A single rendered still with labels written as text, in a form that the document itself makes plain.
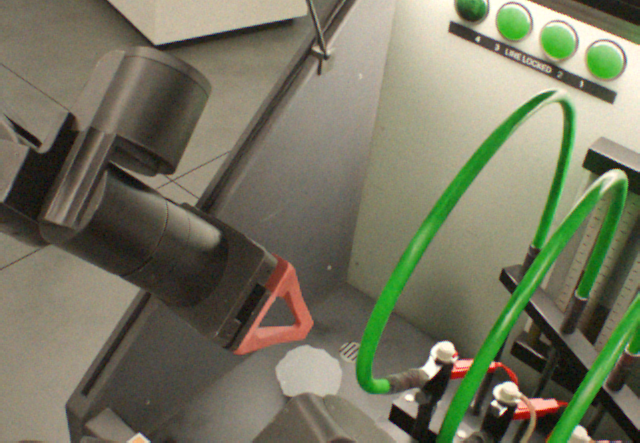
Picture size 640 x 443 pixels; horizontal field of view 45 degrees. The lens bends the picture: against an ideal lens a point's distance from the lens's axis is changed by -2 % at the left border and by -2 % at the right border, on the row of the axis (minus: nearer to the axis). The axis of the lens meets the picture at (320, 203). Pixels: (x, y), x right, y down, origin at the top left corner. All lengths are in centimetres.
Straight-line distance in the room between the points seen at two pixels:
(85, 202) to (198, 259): 8
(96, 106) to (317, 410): 22
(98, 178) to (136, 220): 3
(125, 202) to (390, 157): 76
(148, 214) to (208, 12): 335
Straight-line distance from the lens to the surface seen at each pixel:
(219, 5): 380
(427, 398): 90
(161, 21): 368
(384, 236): 125
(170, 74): 47
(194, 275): 49
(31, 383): 230
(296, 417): 39
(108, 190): 44
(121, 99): 47
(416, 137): 113
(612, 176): 74
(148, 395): 107
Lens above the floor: 175
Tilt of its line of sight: 38 degrees down
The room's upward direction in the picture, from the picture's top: 8 degrees clockwise
